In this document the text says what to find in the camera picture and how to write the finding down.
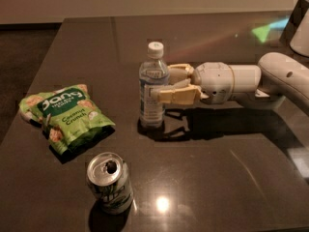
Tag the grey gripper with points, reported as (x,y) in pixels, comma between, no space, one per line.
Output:
(214,80)

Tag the clear blue plastic bottle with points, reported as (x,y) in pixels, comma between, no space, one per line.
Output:
(153,75)

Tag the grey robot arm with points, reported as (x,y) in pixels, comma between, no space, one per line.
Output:
(274,78)

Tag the green aluminium soda can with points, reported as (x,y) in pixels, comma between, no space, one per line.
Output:
(108,179)

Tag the green coconut crunch chips bag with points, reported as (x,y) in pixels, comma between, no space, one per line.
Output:
(68,117)

